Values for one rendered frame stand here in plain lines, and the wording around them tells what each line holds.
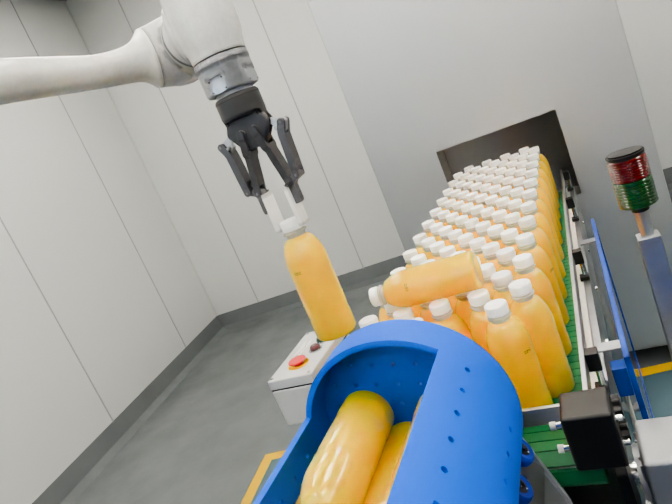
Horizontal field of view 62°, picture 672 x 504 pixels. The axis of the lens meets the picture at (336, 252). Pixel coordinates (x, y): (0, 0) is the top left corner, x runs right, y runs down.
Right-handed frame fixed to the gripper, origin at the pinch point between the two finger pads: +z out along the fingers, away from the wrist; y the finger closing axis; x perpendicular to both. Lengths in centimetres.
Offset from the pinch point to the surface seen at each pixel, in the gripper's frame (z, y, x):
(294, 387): 32.1, -12.6, -1.4
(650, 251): 32, 52, 24
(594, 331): 50, 38, 32
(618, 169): 16, 50, 23
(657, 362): 139, 50, 164
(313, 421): 26.6, 3.3, -22.9
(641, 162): 16, 54, 24
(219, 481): 140, -168, 117
